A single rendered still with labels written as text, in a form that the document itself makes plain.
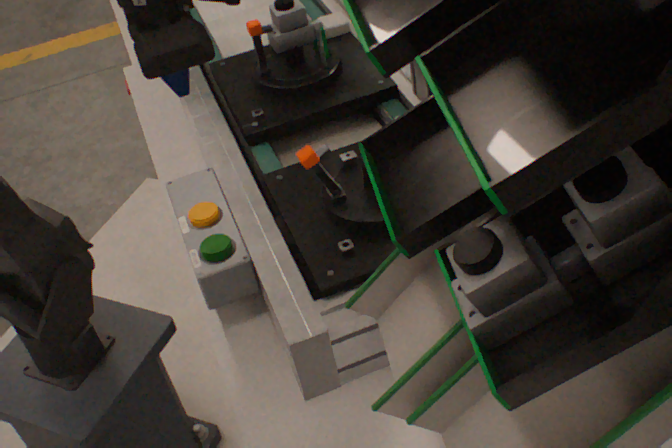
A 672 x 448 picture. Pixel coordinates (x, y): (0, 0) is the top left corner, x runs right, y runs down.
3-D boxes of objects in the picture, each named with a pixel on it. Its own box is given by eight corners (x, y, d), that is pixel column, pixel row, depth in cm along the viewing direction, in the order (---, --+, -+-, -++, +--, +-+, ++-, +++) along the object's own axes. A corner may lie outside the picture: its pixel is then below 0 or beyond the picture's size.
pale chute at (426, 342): (409, 423, 72) (371, 411, 70) (378, 317, 83) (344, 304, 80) (638, 210, 61) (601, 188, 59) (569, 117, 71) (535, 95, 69)
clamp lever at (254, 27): (258, 71, 122) (248, 27, 117) (255, 65, 124) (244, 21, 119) (280, 64, 123) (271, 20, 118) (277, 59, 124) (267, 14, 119)
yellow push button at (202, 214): (195, 236, 102) (190, 225, 101) (188, 218, 105) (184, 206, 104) (224, 226, 103) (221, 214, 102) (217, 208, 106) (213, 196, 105)
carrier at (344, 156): (323, 303, 90) (303, 221, 82) (264, 185, 108) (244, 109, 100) (512, 231, 95) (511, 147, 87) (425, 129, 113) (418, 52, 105)
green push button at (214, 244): (207, 271, 97) (202, 259, 96) (200, 250, 100) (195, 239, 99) (238, 259, 98) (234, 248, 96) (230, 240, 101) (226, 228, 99)
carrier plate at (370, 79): (248, 146, 116) (245, 134, 115) (211, 73, 134) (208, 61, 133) (399, 96, 120) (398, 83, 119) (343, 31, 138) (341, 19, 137)
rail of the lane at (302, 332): (305, 401, 91) (287, 340, 84) (164, 62, 158) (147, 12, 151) (349, 383, 92) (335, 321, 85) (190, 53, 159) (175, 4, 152)
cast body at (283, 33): (276, 54, 120) (267, 12, 116) (268, 42, 123) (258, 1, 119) (328, 37, 122) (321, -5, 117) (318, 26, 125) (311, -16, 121)
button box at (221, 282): (208, 312, 99) (195, 277, 95) (176, 214, 115) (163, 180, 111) (262, 292, 100) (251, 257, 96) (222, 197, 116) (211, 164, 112)
